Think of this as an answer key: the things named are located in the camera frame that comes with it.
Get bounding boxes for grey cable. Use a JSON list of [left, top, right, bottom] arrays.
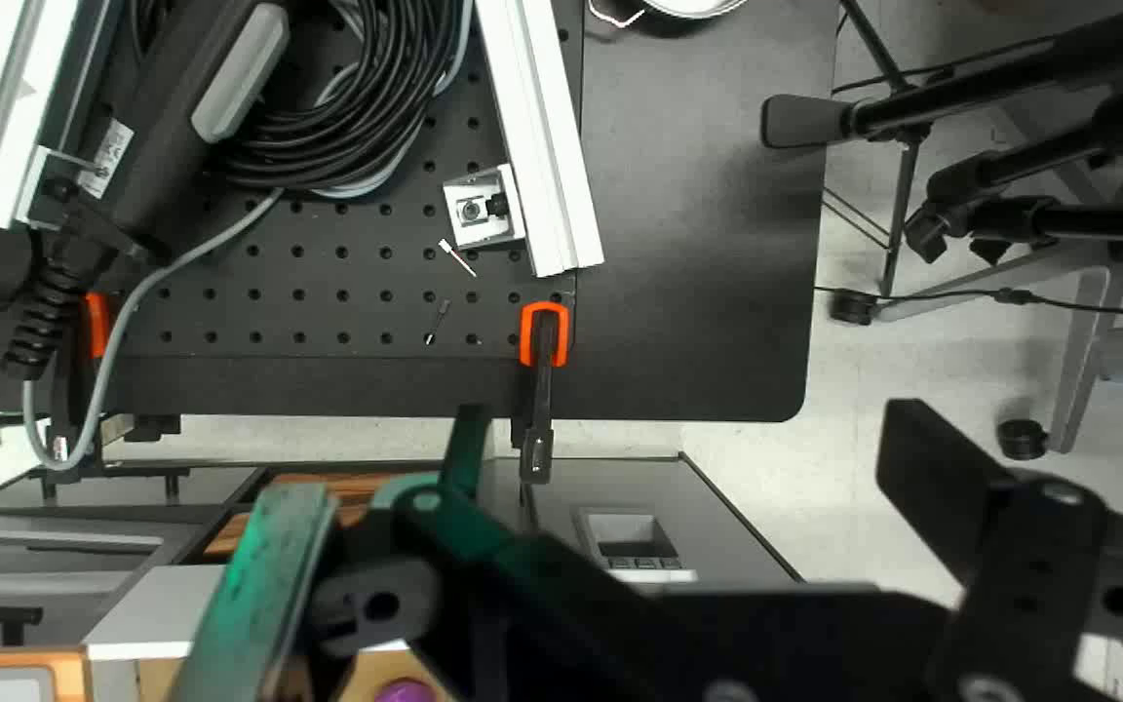
[[21, 184, 290, 469]]

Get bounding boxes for black device with grey pad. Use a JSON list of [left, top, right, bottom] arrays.
[[59, 0, 301, 268]]

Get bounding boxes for aluminium extrusion rail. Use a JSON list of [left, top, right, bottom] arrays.
[[471, 0, 614, 281], [0, 0, 114, 235]]

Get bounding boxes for grey stand leg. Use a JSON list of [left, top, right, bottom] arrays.
[[1042, 251, 1123, 460]]

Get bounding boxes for toy kitchen with wooden counter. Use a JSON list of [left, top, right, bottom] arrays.
[[0, 447, 804, 702]]

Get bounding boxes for orange clamp with black handle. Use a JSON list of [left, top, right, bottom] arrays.
[[510, 296, 579, 486], [77, 286, 121, 366]]

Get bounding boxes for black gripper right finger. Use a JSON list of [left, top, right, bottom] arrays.
[[873, 392, 1027, 594]]

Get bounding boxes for black ribbed cable sleeve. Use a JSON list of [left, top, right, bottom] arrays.
[[0, 226, 88, 383]]

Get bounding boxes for small silver metal bracket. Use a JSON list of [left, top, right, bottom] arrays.
[[441, 164, 531, 251]]

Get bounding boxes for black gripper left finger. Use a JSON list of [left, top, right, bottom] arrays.
[[441, 401, 501, 516]]

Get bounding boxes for black tripod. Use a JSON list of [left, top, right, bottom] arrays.
[[757, 0, 1123, 333]]

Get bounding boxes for small silver screw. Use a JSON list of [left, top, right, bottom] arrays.
[[436, 235, 485, 281]]

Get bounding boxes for small dark screw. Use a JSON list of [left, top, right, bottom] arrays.
[[416, 296, 457, 349]]

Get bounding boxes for black coiled cable bundle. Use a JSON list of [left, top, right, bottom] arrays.
[[129, 0, 478, 208]]

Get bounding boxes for black caster wheel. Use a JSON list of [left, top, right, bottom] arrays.
[[994, 413, 1051, 465]]

